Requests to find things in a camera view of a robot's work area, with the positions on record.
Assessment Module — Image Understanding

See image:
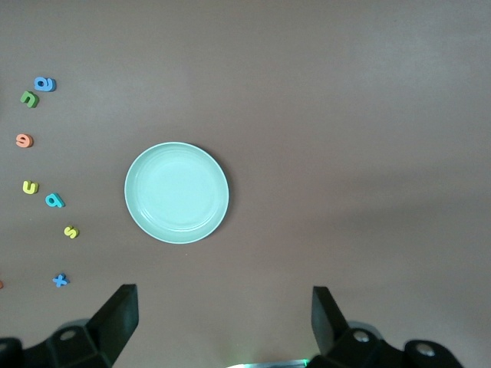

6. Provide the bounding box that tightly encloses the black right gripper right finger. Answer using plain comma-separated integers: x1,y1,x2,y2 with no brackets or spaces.
311,285,464,368

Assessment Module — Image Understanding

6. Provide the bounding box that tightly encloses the teal foam letter a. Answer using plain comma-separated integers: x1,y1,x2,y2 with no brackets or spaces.
44,192,66,209

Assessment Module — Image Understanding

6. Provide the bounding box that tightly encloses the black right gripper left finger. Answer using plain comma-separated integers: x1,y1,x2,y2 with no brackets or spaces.
0,284,140,368

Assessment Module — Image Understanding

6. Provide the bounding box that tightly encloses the blue foam letter a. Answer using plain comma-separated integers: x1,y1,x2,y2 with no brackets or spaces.
34,76,58,93

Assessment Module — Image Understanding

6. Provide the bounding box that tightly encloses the green plate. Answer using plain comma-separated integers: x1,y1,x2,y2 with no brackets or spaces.
124,141,230,245

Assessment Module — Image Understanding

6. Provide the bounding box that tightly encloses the green foam letter u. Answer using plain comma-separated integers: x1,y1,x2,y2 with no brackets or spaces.
19,90,41,109

